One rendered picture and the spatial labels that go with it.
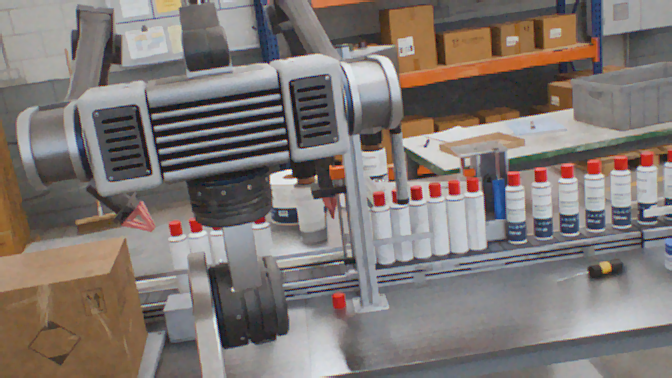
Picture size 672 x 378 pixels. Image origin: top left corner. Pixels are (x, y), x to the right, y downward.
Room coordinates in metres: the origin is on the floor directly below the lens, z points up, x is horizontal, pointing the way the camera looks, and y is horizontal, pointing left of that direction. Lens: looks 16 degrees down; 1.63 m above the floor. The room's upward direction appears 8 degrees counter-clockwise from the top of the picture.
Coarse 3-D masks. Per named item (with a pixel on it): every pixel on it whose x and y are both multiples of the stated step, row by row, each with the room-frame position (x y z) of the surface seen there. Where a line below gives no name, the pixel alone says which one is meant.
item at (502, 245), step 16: (608, 224) 1.86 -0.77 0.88; (496, 240) 1.85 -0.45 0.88; (528, 240) 1.82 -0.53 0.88; (560, 240) 1.79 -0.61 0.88; (432, 256) 1.80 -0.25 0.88; (448, 256) 1.79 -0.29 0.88; (464, 256) 1.78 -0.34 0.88; (288, 272) 1.83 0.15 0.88; (304, 272) 1.81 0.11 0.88; (320, 272) 1.79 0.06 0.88; (336, 272) 1.78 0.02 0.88; (176, 288) 1.82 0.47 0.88; (144, 304) 1.74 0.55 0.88
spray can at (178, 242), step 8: (176, 224) 1.77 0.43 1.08; (176, 232) 1.77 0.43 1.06; (168, 240) 1.77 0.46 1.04; (176, 240) 1.76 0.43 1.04; (184, 240) 1.77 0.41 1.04; (176, 248) 1.76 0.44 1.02; (184, 248) 1.76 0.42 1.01; (176, 256) 1.76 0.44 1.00; (184, 256) 1.76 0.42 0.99; (176, 264) 1.76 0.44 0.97; (184, 264) 1.76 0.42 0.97; (176, 280) 1.77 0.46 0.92; (184, 280) 1.76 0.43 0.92; (184, 288) 1.76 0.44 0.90
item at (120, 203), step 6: (108, 198) 1.76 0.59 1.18; (114, 198) 1.77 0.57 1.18; (120, 198) 1.77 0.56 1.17; (126, 198) 1.78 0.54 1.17; (132, 198) 1.79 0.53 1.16; (108, 204) 1.76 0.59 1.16; (114, 204) 1.76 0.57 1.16; (120, 204) 1.77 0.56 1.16; (126, 204) 1.76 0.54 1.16; (114, 210) 1.77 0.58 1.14; (120, 210) 1.76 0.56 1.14; (126, 210) 1.74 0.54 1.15; (120, 216) 1.77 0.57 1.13
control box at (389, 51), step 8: (368, 48) 1.77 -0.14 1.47; (376, 48) 1.73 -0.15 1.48; (384, 48) 1.71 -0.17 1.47; (392, 48) 1.74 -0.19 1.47; (352, 56) 1.64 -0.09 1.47; (384, 56) 1.70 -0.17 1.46; (392, 56) 1.74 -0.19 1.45; (392, 64) 1.74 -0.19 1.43; (400, 88) 1.76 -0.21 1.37; (376, 128) 1.63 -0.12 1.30
